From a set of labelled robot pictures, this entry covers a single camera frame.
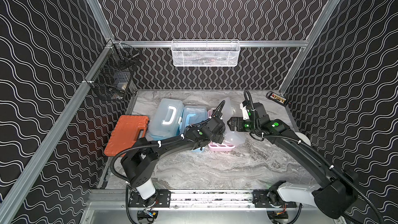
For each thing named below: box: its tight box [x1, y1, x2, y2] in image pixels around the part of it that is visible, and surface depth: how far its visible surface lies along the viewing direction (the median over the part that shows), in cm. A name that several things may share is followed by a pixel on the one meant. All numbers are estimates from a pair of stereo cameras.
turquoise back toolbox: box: [149, 98, 185, 142], surface depth 92 cm
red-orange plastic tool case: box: [103, 115, 150, 157], surface depth 97 cm
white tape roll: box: [294, 131, 312, 146], surface depth 97 cm
